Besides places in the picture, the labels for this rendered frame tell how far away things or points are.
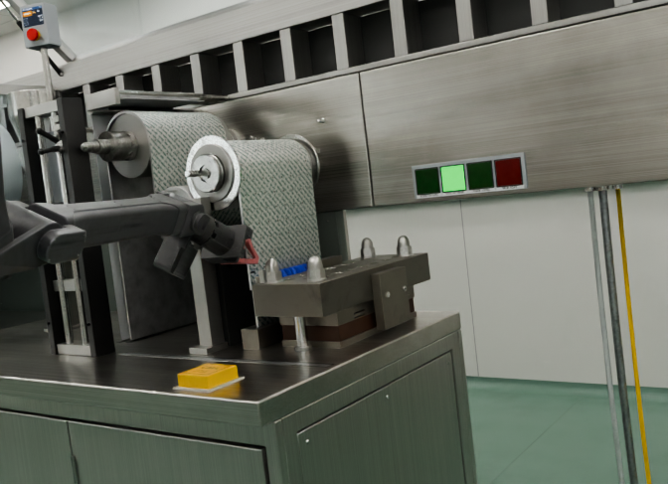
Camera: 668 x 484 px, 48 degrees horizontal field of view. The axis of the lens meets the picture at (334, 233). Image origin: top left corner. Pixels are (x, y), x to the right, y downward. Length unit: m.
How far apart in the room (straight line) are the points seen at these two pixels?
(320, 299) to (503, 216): 2.81
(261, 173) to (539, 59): 0.58
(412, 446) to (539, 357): 2.69
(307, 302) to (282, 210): 0.28
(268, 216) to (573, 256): 2.63
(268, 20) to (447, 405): 0.97
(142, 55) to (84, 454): 1.11
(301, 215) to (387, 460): 0.54
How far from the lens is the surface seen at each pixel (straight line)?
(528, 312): 4.10
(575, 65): 1.48
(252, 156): 1.52
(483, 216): 4.12
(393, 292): 1.49
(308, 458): 1.23
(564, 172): 1.48
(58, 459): 1.61
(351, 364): 1.30
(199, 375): 1.23
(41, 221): 0.97
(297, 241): 1.59
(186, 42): 2.05
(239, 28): 1.92
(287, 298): 1.37
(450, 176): 1.57
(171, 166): 1.68
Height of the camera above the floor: 1.20
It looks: 4 degrees down
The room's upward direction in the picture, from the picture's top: 7 degrees counter-clockwise
